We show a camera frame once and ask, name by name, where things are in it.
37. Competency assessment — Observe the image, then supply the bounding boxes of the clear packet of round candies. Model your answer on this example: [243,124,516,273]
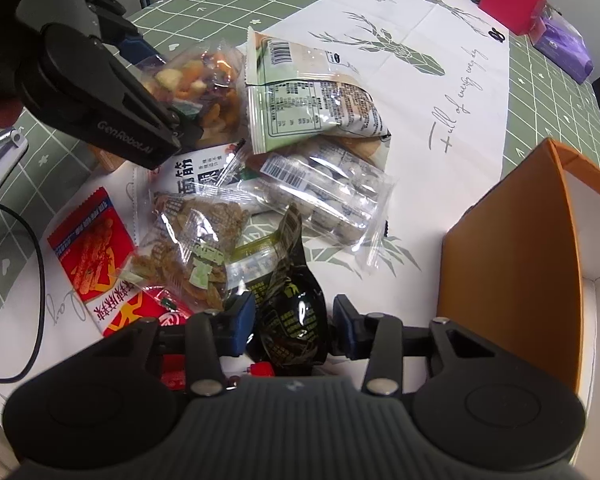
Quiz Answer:
[240,140,397,277]

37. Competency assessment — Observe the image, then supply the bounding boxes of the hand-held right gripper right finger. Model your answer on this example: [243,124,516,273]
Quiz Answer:
[332,295,502,397]

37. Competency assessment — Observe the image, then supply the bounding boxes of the clear dried fruit bag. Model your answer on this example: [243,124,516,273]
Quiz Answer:
[145,42,248,150]

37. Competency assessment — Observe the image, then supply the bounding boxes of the purple tissue pack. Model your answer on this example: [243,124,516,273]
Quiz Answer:
[527,12,596,86]

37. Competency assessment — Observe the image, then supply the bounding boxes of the white packet with black characters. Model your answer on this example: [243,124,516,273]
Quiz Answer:
[147,142,253,212]

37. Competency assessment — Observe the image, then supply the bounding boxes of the red and yellow snack packet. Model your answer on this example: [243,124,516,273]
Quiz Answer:
[47,187,147,339]

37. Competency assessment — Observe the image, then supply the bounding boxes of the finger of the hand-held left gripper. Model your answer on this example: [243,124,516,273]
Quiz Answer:
[100,54,204,152]
[82,0,162,67]

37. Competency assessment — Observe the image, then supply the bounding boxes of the white printed table runner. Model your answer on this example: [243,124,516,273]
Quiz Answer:
[0,0,515,403]

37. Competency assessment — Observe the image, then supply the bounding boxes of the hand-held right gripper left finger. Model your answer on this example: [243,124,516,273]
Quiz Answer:
[100,292,258,397]

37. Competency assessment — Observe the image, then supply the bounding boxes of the green and white snack packet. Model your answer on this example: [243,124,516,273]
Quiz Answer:
[242,25,393,157]

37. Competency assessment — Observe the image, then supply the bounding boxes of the black snack packet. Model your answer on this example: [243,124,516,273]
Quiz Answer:
[245,204,332,377]

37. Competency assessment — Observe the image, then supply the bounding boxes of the black cable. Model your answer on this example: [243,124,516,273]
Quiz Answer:
[0,194,47,385]

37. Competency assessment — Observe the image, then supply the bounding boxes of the beige snack packet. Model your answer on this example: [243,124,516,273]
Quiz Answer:
[339,132,387,162]

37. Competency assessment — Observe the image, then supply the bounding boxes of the orange box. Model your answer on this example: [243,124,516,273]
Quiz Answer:
[439,137,600,397]

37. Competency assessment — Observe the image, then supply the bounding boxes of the pink box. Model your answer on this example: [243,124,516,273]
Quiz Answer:
[480,0,547,37]

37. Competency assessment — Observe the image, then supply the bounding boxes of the olive green snack packet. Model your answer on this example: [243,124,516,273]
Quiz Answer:
[227,232,287,311]

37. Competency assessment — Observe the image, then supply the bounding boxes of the clear packet of brown crisps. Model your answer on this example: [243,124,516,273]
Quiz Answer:
[120,195,253,312]

